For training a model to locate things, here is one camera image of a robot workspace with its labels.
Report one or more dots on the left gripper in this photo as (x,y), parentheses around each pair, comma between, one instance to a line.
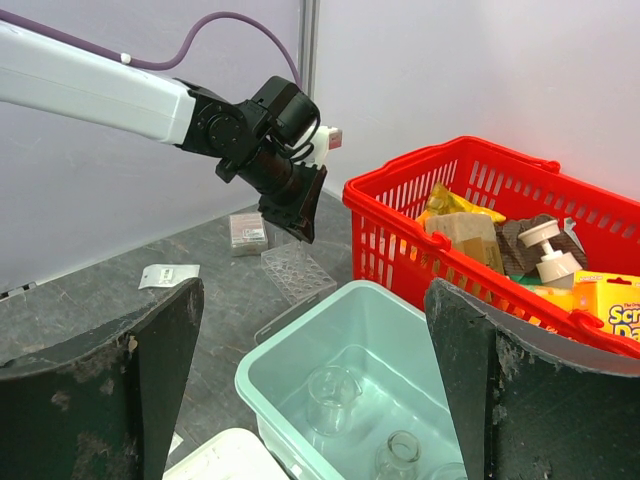
(293,208)

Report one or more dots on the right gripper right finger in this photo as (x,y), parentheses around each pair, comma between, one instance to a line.
(527,403)

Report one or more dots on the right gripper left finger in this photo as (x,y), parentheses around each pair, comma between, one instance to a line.
(102,404)

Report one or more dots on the white powder sachet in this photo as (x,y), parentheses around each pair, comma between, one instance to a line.
(167,275)

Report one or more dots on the small glass vial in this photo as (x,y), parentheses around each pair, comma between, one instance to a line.
(398,457)

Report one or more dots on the small glass beaker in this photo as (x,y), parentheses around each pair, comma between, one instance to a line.
(333,392)

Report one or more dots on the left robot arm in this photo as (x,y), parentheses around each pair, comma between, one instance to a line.
(265,140)

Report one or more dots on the clear test tube rack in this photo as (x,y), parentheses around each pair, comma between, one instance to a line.
(296,274)

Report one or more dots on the red plastic shopping basket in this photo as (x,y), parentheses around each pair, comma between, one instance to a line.
(508,228)

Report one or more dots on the orange Scrub Daddy box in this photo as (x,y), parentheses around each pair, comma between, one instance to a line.
(612,298)

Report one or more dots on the white pump bottle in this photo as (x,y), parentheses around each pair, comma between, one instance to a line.
(555,267)

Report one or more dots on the white bin lid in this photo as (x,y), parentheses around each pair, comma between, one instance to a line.
(233,454)

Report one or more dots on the yellow snack bag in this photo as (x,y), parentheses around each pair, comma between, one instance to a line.
(442,201)

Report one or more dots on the light teal plastic bin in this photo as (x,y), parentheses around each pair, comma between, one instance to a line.
(384,341)

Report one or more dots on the brown cardboard box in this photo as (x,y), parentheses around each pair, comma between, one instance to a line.
(471,234)

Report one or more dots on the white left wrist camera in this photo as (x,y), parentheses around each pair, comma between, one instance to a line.
(325,139)

